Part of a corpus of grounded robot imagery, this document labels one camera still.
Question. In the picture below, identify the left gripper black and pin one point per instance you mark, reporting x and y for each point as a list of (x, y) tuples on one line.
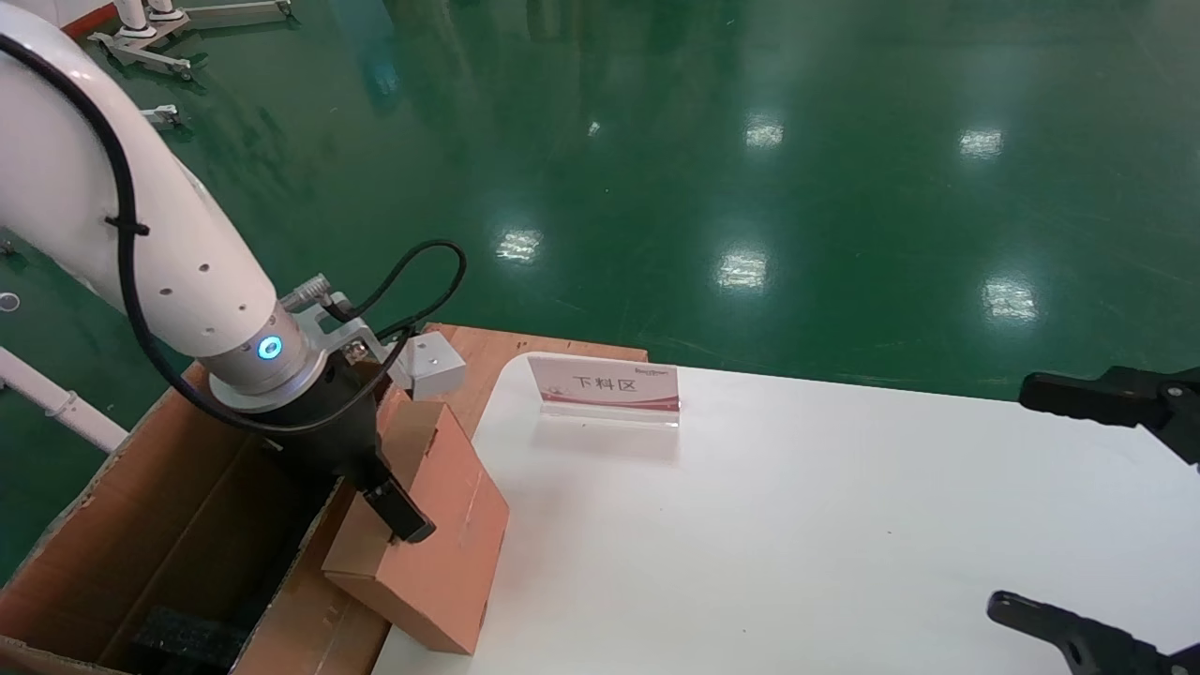
[(328, 431)]

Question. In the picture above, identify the large open cardboard box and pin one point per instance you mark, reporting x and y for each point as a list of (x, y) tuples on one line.
[(169, 525)]

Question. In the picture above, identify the small cardboard box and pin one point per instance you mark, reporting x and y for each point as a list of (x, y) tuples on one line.
[(441, 562)]

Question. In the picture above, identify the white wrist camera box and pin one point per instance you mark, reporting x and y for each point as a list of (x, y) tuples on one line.
[(436, 366)]

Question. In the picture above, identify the black foam block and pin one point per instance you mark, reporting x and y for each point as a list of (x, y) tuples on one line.
[(187, 637)]

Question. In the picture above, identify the grey metal robot stand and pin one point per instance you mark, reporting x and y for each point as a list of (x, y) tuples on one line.
[(161, 114), (150, 58)]

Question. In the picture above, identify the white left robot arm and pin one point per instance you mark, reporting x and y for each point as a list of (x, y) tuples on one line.
[(56, 141)]

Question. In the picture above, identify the acrylic sign with red print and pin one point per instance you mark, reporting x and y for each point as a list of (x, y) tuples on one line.
[(600, 384)]

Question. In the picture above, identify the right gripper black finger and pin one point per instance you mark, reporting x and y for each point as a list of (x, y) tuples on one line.
[(1078, 647), (1078, 398)]

